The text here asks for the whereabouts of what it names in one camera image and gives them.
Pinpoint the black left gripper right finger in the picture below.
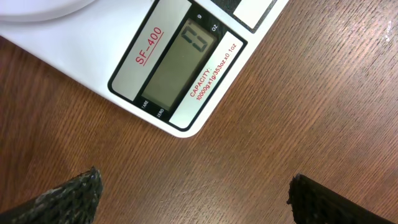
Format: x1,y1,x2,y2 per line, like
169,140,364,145
287,174,393,224

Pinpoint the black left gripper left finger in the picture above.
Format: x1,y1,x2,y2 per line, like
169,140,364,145
1,167,103,224

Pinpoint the white digital kitchen scale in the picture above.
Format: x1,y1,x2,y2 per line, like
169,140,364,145
1,0,288,138

